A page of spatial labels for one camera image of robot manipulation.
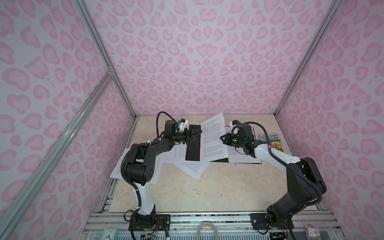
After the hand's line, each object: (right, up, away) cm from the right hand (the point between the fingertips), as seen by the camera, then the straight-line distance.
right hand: (221, 136), depth 88 cm
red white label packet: (+39, -44, -19) cm, 61 cm away
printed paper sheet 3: (-27, -12, +10) cm, 32 cm away
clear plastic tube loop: (-12, -41, -17) cm, 46 cm away
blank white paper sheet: (-16, -21, +4) cm, 26 cm away
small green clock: (-54, -44, -19) cm, 72 cm away
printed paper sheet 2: (-5, -7, +4) cm, 10 cm away
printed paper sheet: (+7, -9, -11) cm, 16 cm away
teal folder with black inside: (-17, -11, +9) cm, 22 cm away
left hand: (-12, +2, +1) cm, 13 cm away
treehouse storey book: (+38, -3, +14) cm, 41 cm away
